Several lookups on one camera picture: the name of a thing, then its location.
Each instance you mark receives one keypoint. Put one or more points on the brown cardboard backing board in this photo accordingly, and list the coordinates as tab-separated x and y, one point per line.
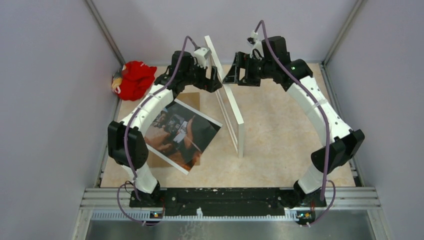
177	148

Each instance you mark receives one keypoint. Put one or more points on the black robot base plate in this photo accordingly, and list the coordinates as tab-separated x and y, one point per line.
225	202

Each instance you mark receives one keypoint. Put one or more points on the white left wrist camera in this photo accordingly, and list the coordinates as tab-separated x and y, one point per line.
202	54

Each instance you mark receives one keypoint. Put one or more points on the printed photo with white border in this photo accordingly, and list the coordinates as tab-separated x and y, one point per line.
204	130

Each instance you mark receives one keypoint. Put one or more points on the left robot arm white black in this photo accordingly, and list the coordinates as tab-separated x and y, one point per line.
126	144

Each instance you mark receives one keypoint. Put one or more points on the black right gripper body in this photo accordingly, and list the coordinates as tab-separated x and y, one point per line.
255	69

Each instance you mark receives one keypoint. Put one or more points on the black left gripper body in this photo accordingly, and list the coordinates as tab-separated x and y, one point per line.
199	78

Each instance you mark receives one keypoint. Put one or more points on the red crumpled cloth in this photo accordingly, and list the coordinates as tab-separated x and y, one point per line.
133	80

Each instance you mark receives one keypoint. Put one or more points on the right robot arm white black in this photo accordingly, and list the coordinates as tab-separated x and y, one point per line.
270	59

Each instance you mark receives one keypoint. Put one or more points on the white wooden picture frame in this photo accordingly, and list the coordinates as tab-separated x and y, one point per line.
228	104

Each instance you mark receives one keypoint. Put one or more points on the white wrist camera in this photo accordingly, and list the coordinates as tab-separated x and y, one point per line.
202	54
254	40

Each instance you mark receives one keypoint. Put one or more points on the aluminium front rail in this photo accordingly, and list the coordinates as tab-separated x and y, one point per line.
113	204

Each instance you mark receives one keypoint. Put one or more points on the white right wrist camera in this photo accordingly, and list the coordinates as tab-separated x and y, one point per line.
254	40

